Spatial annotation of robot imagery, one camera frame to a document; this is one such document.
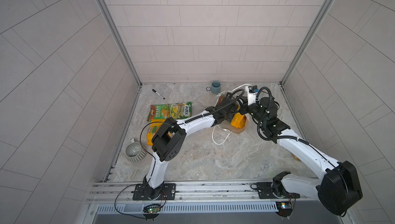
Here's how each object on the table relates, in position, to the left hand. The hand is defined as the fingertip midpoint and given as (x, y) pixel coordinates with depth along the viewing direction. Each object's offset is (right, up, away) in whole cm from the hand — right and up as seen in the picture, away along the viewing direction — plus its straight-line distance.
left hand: (233, 108), depth 90 cm
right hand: (-1, +7, -13) cm, 15 cm away
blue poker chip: (-15, +13, +24) cm, 31 cm away
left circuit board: (-39, -41, -25) cm, 62 cm away
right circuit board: (+20, -44, -21) cm, 52 cm away
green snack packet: (-32, -2, +8) cm, 34 cm away
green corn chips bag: (-46, -4, +7) cm, 47 cm away
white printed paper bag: (-5, -9, -6) cm, 12 cm away
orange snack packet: (+2, -6, -6) cm, 9 cm away
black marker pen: (-53, +11, +21) cm, 58 cm away
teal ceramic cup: (-9, +14, +17) cm, 24 cm away
